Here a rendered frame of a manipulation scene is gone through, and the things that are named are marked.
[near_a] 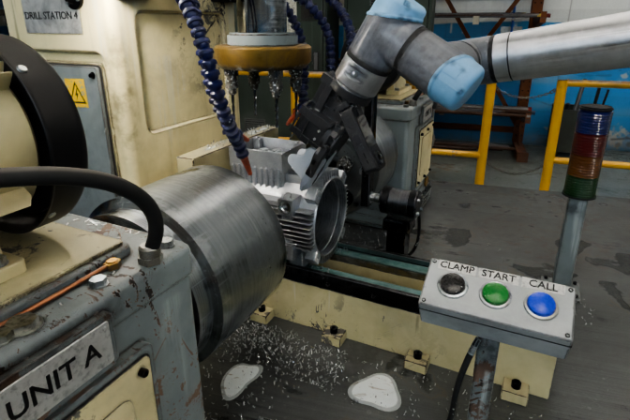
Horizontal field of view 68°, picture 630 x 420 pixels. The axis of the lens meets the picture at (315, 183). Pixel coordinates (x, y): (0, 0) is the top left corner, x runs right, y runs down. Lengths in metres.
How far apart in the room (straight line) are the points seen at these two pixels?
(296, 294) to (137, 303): 0.52
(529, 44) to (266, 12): 0.43
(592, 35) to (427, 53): 0.22
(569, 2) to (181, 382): 5.66
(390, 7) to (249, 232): 0.37
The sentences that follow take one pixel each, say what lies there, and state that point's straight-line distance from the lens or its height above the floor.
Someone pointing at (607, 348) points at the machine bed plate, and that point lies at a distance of 1.07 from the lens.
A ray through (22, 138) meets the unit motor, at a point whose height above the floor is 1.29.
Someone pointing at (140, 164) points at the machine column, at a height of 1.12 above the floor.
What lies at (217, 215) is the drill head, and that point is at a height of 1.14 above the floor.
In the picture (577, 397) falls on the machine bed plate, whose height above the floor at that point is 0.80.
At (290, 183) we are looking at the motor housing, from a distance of 0.88.
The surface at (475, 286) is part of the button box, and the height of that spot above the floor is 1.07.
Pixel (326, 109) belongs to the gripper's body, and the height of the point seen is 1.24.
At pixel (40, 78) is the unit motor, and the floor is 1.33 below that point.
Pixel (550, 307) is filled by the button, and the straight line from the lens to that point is 0.61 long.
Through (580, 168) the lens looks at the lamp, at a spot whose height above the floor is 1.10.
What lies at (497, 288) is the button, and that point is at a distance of 0.61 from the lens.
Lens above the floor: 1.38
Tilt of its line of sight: 19 degrees down
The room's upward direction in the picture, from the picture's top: straight up
